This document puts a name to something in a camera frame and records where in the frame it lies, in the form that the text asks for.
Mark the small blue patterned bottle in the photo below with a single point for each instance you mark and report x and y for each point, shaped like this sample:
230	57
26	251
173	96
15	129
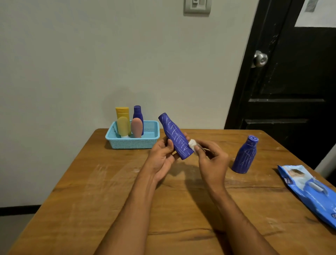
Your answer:
137	111

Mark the white wipe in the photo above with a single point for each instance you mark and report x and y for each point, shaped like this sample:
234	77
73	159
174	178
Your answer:
192	144

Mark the person's right forearm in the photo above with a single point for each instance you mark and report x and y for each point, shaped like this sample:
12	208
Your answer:
241	226

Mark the black baseboard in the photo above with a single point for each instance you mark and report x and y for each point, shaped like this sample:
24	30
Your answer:
19	210

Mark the person's right hand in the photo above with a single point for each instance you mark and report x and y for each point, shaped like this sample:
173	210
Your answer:
214	165

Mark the wooden table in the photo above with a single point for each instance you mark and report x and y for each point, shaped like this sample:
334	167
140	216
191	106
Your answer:
92	199

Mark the black panel door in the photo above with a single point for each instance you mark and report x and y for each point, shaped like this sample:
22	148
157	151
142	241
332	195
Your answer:
288	78

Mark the silver door knob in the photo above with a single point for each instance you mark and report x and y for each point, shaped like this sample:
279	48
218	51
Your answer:
260	59

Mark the yellow capped bottle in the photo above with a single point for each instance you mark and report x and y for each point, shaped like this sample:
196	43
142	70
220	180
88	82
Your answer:
122	111

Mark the blue plastic basket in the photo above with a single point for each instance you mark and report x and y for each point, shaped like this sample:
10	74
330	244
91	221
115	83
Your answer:
149	139

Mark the person's left hand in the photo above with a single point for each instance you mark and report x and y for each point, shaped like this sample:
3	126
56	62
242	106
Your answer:
157	160

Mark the peach pink bottle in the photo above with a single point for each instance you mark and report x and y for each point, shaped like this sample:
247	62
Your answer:
136	128

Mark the pale yellow rounded bottle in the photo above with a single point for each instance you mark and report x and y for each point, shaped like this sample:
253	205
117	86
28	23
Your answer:
123	127

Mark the white paper sheet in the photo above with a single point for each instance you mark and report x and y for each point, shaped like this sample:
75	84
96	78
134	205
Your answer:
317	15

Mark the grey wall light switch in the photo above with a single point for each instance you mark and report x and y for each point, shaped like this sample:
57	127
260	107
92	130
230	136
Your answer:
197	6

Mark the blue wet wipes pack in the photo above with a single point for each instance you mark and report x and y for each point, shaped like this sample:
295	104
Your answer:
312	191

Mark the black open door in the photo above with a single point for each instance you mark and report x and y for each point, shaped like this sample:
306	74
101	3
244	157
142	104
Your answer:
332	178

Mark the person's left forearm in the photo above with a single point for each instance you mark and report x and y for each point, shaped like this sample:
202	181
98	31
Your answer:
128	220

